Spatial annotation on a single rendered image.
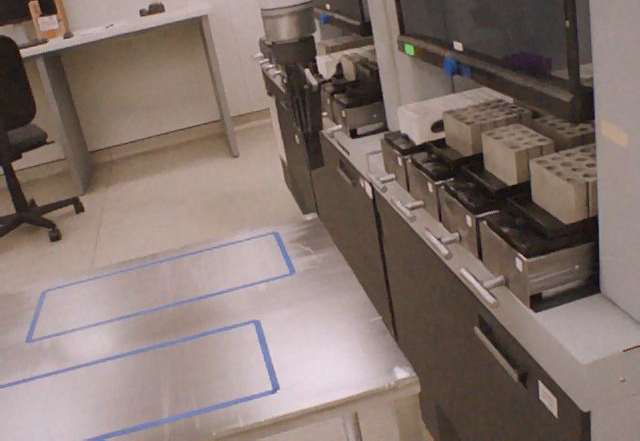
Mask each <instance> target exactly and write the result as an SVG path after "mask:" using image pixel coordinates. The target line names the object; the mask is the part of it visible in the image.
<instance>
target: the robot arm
mask: <svg viewBox="0 0 640 441"><path fill-rule="evenodd" d="M257 1H258V3H259V7H260V12H261V13H260V15H261V17H262V22H263V28H264V33H265V38H266V40H268V41H274V42H273V43H272V48H273V54H274V60H275V63H276V64H278V65H284V71H285V74H283V75H280V79H281V81H282V84H283V86H284V90H285V94H286V97H287V101H288V105H289V108H290V113H291V116H292V120H293V124H295V126H296V127H299V131H300V134H301V140H302V145H303V152H304V157H305V162H306V169H308V170H310V171H312V170H315V169H319V168H322V167H324V160H323V154H322V148H321V142H320V136H319V131H322V130H323V120H322V104H321V86H322V82H321V80H320V79H317V80H315V78H314V72H313V69H312V65H310V59H312V58H315V57H316V56H317V48H316V42H315V36H314V35H312V34H314V33H316V32H317V23H316V17H315V11H314V3H313V0H257Z"/></svg>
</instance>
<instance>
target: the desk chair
mask: <svg viewBox="0 0 640 441"><path fill-rule="evenodd" d="M25 69H26V68H25V65H24V61H23V58H22V55H21V52H20V49H19V47H18V45H17V43H16V42H15V41H14V40H13V39H11V38H10V37H8V36H5V35H0V166H2V168H3V171H4V173H5V176H6V185H7V187H8V190H9V193H10V196H11V197H10V198H11V201H12V203H13V206H14V209H15V212H14V213H10V214H5V215H2V216H0V226H2V227H1V228H0V238H2V237H4V236H5V235H7V234H8V233H9V232H11V231H13V230H14V229H16V228H17V227H19V226H21V225H22V224H24V223H26V224H30V225H34V226H39V227H43V228H47V229H52V231H49V237H50V240H51V241H52V242H53V241H56V239H57V240H61V239H62V235H61V232H60V230H59V229H55V228H56V227H57V225H56V224H55V223H54V222H53V221H50V220H48V219H45V218H42V217H40V215H43V214H46V213H49V212H52V211H55V210H58V209H61V208H64V207H67V206H70V205H71V204H73V208H74V210H75V213H76V215H77V213H79V210H80V211H81V212H83V211H84V207H83V204H82V202H79V201H80V200H79V197H78V196H77V197H71V198H68V199H64V200H60V201H56V202H52V203H49V204H45V205H41V206H38V205H37V204H36V203H37V202H36V200H35V199H34V198H30V199H29V200H28V202H27V200H26V197H25V195H24V193H23V192H22V189H21V187H20V184H19V180H18V178H17V177H16V174H15V172H14V169H13V167H12V164H11V163H12V162H15V161H17V160H20V159H22V154H23V153H27V152H30V151H33V149H36V148H39V147H42V146H44V145H49V144H52V143H55V141H51V142H47V141H46V140H47V138H48V134H47V133H46V132H45V131H44V130H42V129H41V128H39V127H38V126H36V125H34V124H30V123H31V122H32V121H33V120H34V119H35V117H36V114H37V106H36V102H35V99H34V96H33V92H32V89H31V86H30V83H29V80H28V77H27V74H26V71H25ZM74 203H75V204H74Z"/></svg>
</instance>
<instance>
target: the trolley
mask: <svg viewBox="0 0 640 441"><path fill-rule="evenodd" d="M419 392H420V383H419V377H418V375H417V374H416V372H415V371H414V369H413V367H412V366H411V364H410V362H409V361H408V358H407V357H406V355H405V353H404V352H403V350H402V349H401V347H400V345H399V344H398V342H397V341H396V339H395V337H394V336H393V334H392V332H391V331H390V329H389V328H388V326H387V324H386V323H385V320H383V319H382V317H381V315H380V314H379V312H378V311H377V309H376V307H375V306H374V304H373V302H372V301H371V299H370V297H369V295H368V293H367V292H366V290H365V289H364V287H363V285H362V284H360V282H359V281H358V279H357V276H356V275H355V273H354V271H353V270H352V268H351V267H350V265H349V263H348V262H347V260H346V258H345V256H344V254H342V253H341V251H340V250H339V248H338V246H337V245H336V243H335V240H334V239H333V237H332V236H331V234H330V232H329V231H328V229H326V228H325V225H324V223H323V222H322V220H321V219H320V217H319V215H318V214H317V213H316V212H315V213H310V214H306V215H302V216H298V217H293V218H289V219H286V220H282V221H277V222H273V223H269V224H265V225H260V226H256V228H252V229H248V230H243V231H240V232H236V233H232V234H228V235H223V236H219V237H215V238H211V239H206V240H202V241H198V242H195V243H191V244H187V245H183V246H178V247H174V248H170V249H166V251H164V250H162V252H158V253H155V254H151V255H146V256H142V257H138V258H134V259H130V260H126V261H122V262H118V263H114V264H111V265H107V266H103V267H99V268H95V269H91V270H87V271H83V272H79V273H75V274H71V275H68V276H64V277H60V278H56V279H52V280H48V281H45V280H44V282H42V281H40V282H36V283H32V284H29V285H26V286H22V287H18V288H14V289H10V290H6V291H2V292H0V441H254V440H259V439H262V438H265V437H269V436H272V435H275V434H279V433H282V432H286V431H290V430H293V429H296V428H300V427H303V426H307V425H311V424H314V423H318V422H321V421H324V420H328V419H331V418H335V417H339V416H342V419H343V424H344V429H345V434H346V439H347V441H362V439H363V437H361V435H362V432H360V430H361V427H359V425H360V422H358V421H359V417H357V415H358V412H356V411H360V410H363V409H367V408H370V407H373V406H377V405H381V404H384V403H388V402H389V404H390V409H391V415H392V421H393V427H394V432H395V438H396V441H424V436H423V435H424V429H423V423H422V416H421V410H420V404H419V397H418V393H419Z"/></svg>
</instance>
